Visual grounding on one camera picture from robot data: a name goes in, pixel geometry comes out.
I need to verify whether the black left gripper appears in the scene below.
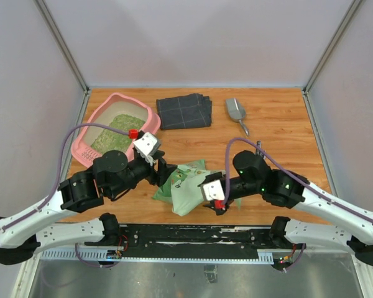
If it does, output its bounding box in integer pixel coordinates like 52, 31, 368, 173
109, 150, 178, 197

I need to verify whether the green litter bag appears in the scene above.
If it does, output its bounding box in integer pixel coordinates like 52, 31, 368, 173
152, 160, 225, 217

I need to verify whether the piano pattern bag clip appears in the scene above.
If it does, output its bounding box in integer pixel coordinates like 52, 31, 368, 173
256, 140, 266, 159

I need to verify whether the pink litter box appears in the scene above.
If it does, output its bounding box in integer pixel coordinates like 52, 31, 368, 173
71, 93, 161, 168

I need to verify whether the grey metal scoop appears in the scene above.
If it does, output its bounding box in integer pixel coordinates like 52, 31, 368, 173
226, 98, 250, 136

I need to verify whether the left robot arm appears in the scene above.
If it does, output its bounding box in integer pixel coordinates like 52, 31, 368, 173
0, 150, 177, 265

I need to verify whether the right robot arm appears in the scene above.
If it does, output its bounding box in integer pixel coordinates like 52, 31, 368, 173
199, 150, 373, 266

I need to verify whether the green cat litter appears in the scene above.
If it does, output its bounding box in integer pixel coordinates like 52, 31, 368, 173
91, 114, 145, 154

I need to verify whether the dark checked folded cloth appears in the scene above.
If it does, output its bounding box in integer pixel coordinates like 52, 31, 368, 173
156, 93, 213, 130

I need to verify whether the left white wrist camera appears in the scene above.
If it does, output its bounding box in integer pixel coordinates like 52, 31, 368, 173
129, 129, 161, 166

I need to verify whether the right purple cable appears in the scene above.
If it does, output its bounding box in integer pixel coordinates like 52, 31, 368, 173
223, 137, 373, 227

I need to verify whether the purple cable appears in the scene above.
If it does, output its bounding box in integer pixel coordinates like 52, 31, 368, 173
0, 122, 131, 268
223, 137, 373, 227

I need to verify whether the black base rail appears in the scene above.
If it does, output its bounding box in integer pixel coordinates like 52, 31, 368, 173
27, 222, 364, 264

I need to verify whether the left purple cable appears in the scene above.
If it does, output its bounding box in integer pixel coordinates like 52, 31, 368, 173
0, 122, 131, 268

